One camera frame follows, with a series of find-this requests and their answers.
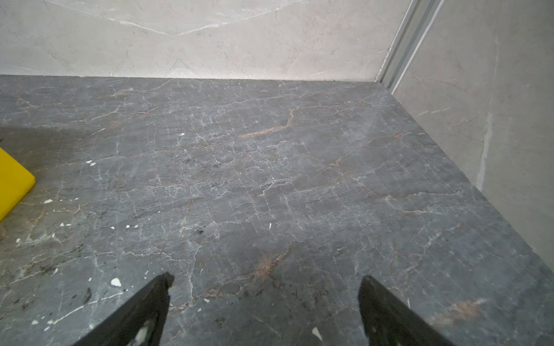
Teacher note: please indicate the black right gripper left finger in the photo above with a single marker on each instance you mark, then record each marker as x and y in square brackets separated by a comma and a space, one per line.
[140, 321]

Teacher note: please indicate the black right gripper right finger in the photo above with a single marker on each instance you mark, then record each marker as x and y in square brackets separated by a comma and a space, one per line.
[388, 321]

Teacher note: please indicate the yellow plastic bin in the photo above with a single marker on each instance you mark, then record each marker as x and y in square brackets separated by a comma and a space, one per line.
[15, 181]

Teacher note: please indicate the aluminium frame profile right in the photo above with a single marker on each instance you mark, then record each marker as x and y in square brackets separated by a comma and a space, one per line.
[417, 21]

